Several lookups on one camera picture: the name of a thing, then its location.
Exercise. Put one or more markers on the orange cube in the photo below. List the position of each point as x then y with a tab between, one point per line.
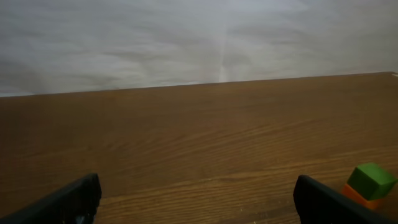
357	196

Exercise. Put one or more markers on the green cube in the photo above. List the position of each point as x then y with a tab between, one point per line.
370	182

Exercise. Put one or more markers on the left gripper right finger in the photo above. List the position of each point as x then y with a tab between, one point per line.
323	205

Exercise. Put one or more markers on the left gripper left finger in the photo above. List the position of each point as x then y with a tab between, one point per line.
71	199

